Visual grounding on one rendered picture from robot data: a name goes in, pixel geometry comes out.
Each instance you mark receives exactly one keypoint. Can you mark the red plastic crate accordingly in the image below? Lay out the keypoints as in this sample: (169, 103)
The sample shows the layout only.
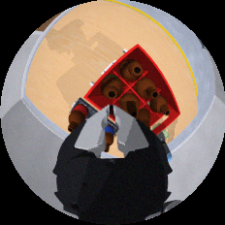
(151, 71)

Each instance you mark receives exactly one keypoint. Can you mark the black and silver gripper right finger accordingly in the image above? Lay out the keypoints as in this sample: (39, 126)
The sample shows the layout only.
(133, 135)

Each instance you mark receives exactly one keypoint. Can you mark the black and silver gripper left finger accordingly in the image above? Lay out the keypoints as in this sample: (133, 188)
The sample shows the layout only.
(88, 136)

